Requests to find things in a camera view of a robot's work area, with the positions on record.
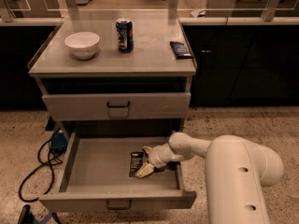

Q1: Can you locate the blue soda can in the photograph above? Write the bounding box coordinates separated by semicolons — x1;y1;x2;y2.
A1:
116;18;134;53

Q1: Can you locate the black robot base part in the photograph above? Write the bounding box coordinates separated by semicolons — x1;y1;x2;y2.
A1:
17;204;63;224

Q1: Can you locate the grey drawer cabinet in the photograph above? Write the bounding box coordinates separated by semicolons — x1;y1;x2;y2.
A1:
29;10;196;137

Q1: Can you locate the blue power box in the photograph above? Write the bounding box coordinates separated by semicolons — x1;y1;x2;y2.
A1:
50;132;68;153

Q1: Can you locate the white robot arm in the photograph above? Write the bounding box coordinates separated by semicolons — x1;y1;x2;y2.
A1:
135;133;284;224

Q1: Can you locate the closed grey upper drawer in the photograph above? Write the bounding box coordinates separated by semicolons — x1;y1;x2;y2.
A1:
42;92;191;121

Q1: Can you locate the open grey lower drawer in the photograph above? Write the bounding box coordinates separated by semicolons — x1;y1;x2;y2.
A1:
39;133;196;213

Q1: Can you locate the white ceramic bowl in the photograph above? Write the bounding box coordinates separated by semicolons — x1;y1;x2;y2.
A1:
64;32;100;60

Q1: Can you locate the black floor cable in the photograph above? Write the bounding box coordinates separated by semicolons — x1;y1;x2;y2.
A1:
18;138;64;203

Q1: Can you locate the clear glass partition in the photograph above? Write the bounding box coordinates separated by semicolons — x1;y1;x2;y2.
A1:
1;0;299;25

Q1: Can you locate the dark blue snack packet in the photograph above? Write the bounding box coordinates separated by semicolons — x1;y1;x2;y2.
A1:
170;41;192;60

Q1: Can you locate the black rxbar chocolate bar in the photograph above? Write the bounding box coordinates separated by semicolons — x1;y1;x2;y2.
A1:
129;151;144;177

